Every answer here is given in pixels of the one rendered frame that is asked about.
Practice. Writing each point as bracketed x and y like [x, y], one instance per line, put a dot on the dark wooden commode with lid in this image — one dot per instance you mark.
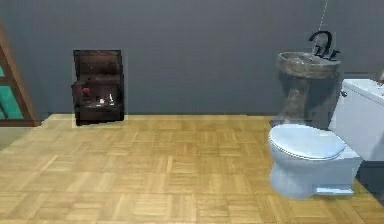
[98, 85]

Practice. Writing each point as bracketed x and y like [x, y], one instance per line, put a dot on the white toilet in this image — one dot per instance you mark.
[310, 156]

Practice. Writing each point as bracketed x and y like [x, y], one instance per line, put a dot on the black sink faucet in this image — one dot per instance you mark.
[324, 45]

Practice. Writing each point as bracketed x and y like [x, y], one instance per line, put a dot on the brown wooden room door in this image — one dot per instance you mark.
[15, 96]

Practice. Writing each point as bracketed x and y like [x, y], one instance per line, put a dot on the brown stone pedestal sink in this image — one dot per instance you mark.
[305, 71]

